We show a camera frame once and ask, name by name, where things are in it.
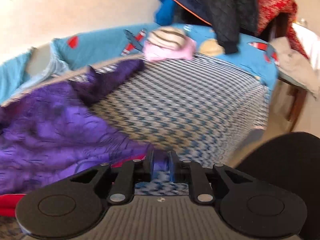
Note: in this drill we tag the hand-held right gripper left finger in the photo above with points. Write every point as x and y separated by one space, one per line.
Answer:
150 166

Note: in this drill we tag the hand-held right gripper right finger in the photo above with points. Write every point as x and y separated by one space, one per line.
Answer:
172 167

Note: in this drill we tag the purple floral top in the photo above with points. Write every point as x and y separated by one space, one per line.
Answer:
55 135

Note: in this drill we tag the blue beige houndstooth blanket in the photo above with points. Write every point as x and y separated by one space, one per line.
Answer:
190 105

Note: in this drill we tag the pink folded garment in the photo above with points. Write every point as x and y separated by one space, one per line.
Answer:
172 52

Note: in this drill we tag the black rounded object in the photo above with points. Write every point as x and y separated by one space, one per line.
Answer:
287 160

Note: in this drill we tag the cream striped folded garment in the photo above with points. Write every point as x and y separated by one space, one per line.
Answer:
166 37

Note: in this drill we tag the light blue cloth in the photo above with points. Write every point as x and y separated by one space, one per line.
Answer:
56 67

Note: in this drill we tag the brown wooden chair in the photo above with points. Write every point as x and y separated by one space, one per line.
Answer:
297 105

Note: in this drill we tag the blue jacket with orange trim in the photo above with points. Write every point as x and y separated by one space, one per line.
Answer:
165 7

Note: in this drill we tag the beige cloth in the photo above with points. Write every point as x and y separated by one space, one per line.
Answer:
295 65

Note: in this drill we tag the black quilted jacket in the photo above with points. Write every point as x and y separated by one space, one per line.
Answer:
225 7

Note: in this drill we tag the white cloth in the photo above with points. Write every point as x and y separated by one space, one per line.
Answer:
308 40

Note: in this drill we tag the red patterned cloth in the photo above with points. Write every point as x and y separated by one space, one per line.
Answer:
277 7

